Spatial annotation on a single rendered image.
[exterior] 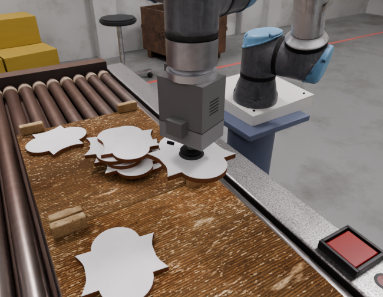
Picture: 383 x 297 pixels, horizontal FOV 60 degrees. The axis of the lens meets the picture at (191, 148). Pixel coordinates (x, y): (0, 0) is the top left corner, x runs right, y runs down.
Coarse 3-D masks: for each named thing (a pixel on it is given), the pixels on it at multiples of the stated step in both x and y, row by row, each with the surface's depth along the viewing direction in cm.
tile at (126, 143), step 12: (120, 132) 78; (132, 132) 78; (144, 132) 78; (108, 144) 74; (120, 144) 74; (132, 144) 74; (144, 144) 74; (156, 144) 74; (108, 156) 71; (120, 156) 70; (132, 156) 70; (144, 156) 70
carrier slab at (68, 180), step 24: (96, 120) 95; (120, 120) 95; (144, 120) 95; (24, 144) 83; (48, 168) 75; (72, 168) 75; (96, 168) 75; (48, 192) 67; (72, 192) 67; (96, 192) 67; (120, 192) 67; (144, 192) 67; (96, 216) 61
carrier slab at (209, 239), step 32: (192, 192) 67; (224, 192) 67; (96, 224) 60; (128, 224) 60; (160, 224) 60; (192, 224) 60; (224, 224) 60; (256, 224) 60; (64, 256) 54; (160, 256) 54; (192, 256) 54; (224, 256) 54; (256, 256) 54; (288, 256) 54; (64, 288) 49; (160, 288) 49; (192, 288) 49; (224, 288) 49; (256, 288) 49; (288, 288) 49; (320, 288) 49
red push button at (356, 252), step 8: (336, 240) 57; (344, 240) 57; (352, 240) 57; (360, 240) 57; (336, 248) 56; (344, 248) 56; (352, 248) 56; (360, 248) 56; (368, 248) 56; (344, 256) 54; (352, 256) 54; (360, 256) 54; (368, 256) 54; (352, 264) 53; (360, 264) 53
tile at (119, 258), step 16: (96, 240) 55; (112, 240) 55; (128, 240) 55; (144, 240) 55; (80, 256) 52; (96, 256) 52; (112, 256) 52; (128, 256) 52; (144, 256) 52; (96, 272) 50; (112, 272) 50; (128, 272) 50; (144, 272) 50; (160, 272) 51; (96, 288) 48; (112, 288) 48; (128, 288) 48; (144, 288) 48
